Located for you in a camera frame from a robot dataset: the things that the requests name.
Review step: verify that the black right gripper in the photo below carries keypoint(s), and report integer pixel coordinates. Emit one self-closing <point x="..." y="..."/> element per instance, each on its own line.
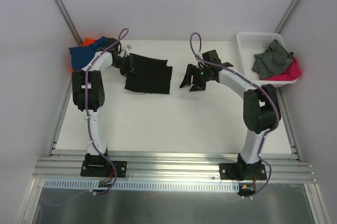
<point x="196" y="75"/>

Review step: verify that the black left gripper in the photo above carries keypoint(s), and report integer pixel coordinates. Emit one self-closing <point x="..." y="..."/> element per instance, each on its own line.
<point x="129" y="64"/>

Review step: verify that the black t shirt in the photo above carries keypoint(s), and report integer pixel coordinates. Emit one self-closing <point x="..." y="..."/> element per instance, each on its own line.
<point x="150" y="75"/>

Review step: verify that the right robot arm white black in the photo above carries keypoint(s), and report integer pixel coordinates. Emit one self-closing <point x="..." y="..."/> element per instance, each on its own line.
<point x="261" y="112"/>

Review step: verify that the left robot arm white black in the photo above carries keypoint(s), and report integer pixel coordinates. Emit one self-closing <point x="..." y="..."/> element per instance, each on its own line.
<point x="88" y="63"/>

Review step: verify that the orange t shirt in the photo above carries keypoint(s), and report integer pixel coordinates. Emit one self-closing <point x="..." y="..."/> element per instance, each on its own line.
<point x="88" y="41"/>

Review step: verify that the blue t shirt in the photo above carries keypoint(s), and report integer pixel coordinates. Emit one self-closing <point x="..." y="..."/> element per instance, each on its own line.
<point x="81" y="55"/>

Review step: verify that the white plastic laundry basket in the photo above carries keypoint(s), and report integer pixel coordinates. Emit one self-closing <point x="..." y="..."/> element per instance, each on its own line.
<point x="251" y="43"/>

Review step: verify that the grey green t shirt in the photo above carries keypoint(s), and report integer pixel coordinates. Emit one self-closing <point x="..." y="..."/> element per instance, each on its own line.
<point x="274" y="61"/>

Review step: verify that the pink t shirt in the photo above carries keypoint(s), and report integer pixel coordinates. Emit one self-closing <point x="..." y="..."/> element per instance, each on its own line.
<point x="292" y="73"/>

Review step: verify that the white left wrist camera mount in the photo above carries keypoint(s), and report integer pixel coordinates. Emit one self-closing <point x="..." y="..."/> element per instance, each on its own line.
<point x="127" y="49"/>

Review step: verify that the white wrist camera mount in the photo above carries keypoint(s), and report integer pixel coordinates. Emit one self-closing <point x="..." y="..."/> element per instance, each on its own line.
<point x="127" y="49"/>
<point x="198" y="55"/>

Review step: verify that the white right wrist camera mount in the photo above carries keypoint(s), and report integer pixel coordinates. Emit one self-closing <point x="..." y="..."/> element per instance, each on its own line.
<point x="198" y="55"/>

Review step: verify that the left corner aluminium post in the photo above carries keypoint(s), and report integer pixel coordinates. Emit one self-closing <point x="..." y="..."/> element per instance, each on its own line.
<point x="68" y="20"/>

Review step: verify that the aluminium mounting rail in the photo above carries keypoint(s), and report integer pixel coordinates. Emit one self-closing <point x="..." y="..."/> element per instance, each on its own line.
<point x="173" y="166"/>

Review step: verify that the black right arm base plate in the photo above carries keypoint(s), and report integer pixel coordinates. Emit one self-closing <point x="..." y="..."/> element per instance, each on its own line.
<point x="240" y="171"/>

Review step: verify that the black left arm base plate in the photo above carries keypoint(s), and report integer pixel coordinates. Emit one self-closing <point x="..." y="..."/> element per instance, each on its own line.
<point x="103" y="169"/>

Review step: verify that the white slotted cable duct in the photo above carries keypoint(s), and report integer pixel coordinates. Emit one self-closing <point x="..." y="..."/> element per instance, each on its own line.
<point x="143" y="185"/>

